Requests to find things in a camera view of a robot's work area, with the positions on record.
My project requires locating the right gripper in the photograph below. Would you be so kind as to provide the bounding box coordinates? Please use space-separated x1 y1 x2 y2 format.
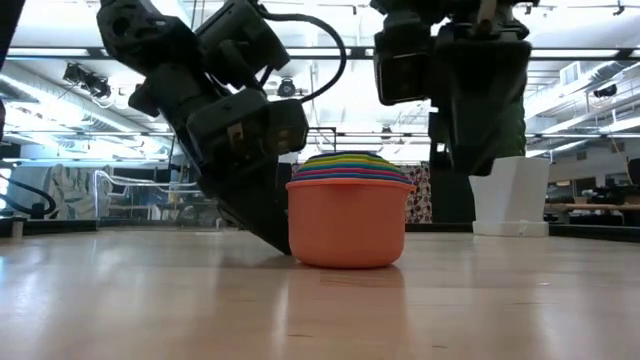
379 0 539 177

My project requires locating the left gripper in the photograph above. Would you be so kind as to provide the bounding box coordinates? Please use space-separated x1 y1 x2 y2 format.
128 64 310 255

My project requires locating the orange measuring cup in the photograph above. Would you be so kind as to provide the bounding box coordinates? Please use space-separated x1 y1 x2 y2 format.
285 178 417 270

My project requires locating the teal measuring cup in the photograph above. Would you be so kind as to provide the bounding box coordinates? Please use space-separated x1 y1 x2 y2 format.
298 163 404 172

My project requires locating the clear plastic basket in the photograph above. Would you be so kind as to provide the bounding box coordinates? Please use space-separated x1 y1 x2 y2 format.
93 169 221 226

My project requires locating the green cactus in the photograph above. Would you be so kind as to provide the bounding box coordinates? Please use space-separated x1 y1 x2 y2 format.
508 97 527 160

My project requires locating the black partition panel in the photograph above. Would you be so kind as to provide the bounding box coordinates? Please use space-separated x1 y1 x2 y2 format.
428 164 476 225

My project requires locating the brown circle-pattern cloth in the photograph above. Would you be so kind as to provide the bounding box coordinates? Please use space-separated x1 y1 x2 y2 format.
402 162 434 225

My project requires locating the white planter pot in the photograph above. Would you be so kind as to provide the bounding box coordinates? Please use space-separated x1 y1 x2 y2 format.
469 156 551 238

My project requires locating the white air vent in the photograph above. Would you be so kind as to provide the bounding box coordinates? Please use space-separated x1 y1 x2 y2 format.
559 61 582 89

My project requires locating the wooden bench top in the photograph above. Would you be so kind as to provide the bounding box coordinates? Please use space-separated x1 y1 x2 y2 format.
544 202 640 212

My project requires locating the grey leaf-pattern cloth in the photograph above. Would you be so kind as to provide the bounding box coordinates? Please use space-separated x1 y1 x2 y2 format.
9 163 114 221

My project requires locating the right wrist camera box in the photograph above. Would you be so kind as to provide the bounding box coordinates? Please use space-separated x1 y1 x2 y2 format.
373 24 437 107

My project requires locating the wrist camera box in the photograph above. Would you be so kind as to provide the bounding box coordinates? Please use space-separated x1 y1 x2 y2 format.
194 0 292 87
373 24 437 107

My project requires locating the black table frame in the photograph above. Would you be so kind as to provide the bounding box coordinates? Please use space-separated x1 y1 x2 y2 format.
0 217 640 245

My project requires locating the black round camera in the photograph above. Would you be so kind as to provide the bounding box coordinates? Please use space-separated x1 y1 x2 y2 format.
276 77 298 99

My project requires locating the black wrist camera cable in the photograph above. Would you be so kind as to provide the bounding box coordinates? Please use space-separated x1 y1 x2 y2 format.
257 10 348 105

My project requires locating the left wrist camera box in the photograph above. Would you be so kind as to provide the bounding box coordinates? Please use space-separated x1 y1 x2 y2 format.
194 0 292 87

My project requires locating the black double camera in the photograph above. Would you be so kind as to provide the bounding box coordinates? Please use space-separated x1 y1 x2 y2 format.
63 62 112 100

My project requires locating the black curved cable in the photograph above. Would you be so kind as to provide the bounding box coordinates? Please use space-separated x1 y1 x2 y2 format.
0 174 57 220

